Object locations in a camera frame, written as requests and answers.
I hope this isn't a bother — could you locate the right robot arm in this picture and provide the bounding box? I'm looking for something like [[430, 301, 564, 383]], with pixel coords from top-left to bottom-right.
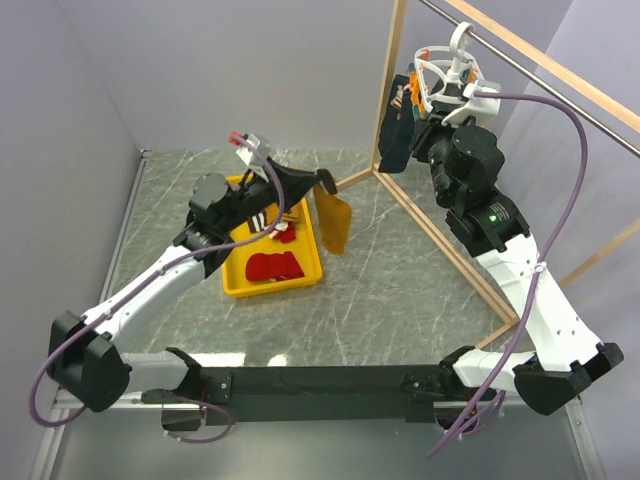
[[410, 113, 624, 415]]

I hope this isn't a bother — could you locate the metal hanging rod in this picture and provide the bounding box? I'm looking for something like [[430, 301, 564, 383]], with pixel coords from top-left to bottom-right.
[[422, 0, 640, 156]]

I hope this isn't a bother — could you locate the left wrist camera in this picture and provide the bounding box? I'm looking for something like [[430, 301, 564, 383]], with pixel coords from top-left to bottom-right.
[[229, 131, 271, 181]]

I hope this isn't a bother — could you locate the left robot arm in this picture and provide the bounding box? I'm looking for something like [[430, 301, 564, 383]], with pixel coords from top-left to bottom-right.
[[44, 160, 337, 413]]

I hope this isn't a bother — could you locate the red white patterned sock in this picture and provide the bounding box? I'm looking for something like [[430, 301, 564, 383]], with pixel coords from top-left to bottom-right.
[[269, 221, 296, 244]]

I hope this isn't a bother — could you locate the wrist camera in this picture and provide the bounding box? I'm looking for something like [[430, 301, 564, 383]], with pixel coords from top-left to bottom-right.
[[229, 131, 271, 181], [441, 80, 501, 128]]

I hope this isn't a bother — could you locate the navy blue hanging sock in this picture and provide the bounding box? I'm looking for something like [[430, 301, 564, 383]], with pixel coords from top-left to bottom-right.
[[377, 75, 415, 174]]

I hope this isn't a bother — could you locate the yellow plastic tray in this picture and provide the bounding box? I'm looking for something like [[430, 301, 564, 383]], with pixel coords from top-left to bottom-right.
[[221, 199, 323, 297]]

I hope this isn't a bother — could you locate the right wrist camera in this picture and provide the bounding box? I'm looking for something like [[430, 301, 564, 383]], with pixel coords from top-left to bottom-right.
[[441, 80, 501, 128]]

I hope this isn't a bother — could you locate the aluminium rail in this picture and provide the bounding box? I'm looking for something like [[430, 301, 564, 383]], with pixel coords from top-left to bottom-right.
[[29, 147, 151, 480]]

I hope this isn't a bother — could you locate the mustard yellow sock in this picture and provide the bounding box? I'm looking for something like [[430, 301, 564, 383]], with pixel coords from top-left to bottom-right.
[[313, 185, 352, 255]]

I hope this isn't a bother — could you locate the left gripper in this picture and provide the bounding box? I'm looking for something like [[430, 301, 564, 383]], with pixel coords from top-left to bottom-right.
[[220, 154, 322, 233]]

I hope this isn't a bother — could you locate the black base bar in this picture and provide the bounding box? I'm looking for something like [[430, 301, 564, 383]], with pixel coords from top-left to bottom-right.
[[141, 365, 476, 426]]

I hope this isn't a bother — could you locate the wooden rack frame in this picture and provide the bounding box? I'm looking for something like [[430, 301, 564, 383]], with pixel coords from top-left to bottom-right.
[[334, 0, 640, 351]]

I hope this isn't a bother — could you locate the white round clip hanger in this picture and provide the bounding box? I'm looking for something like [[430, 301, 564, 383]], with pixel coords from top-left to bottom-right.
[[407, 22, 483, 120]]

